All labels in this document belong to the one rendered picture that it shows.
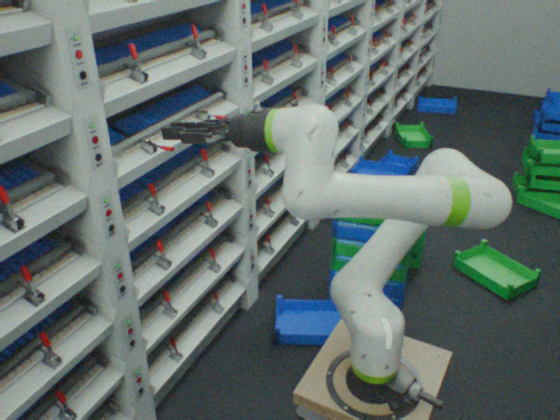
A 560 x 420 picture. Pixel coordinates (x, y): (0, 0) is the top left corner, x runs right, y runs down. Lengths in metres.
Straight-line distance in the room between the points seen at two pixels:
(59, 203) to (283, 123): 0.53
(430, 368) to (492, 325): 0.77
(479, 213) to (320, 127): 0.41
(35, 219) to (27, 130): 0.19
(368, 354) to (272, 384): 0.65
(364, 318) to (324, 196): 0.41
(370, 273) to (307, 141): 0.51
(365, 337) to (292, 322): 0.86
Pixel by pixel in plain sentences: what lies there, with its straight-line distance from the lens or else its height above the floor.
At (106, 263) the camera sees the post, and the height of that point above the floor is 0.67.
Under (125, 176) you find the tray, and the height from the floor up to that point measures 0.86.
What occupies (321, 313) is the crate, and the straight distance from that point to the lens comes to 2.23.
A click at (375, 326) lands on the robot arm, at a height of 0.57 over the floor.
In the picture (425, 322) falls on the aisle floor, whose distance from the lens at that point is 2.26.
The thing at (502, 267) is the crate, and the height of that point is 0.00.
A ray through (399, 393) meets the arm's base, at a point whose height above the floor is 0.38.
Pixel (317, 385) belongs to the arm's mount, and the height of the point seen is 0.32.
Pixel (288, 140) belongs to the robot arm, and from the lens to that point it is 1.08.
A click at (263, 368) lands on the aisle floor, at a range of 2.01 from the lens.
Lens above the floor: 1.44
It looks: 29 degrees down
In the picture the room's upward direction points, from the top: straight up
